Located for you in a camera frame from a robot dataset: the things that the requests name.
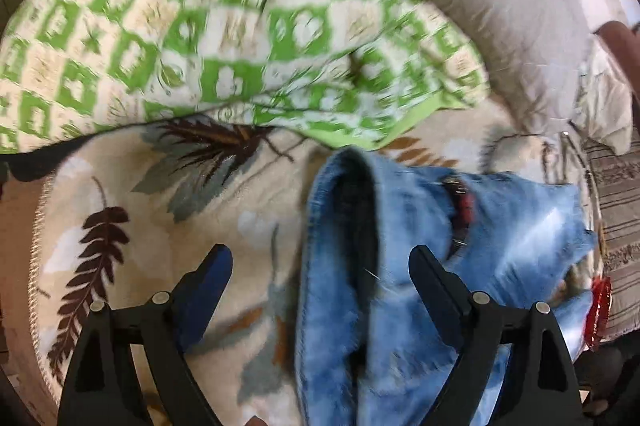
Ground cream floral pillow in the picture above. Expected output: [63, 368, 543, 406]
[570, 34, 632, 156]

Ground blue denim jeans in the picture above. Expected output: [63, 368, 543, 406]
[295, 149, 596, 425]

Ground green white patterned blanket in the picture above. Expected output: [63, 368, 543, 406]
[1, 0, 490, 155]

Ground red glass bowl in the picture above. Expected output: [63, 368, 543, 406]
[584, 276, 612, 351]

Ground floral leaf fleece blanket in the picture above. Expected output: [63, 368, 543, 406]
[27, 97, 599, 426]

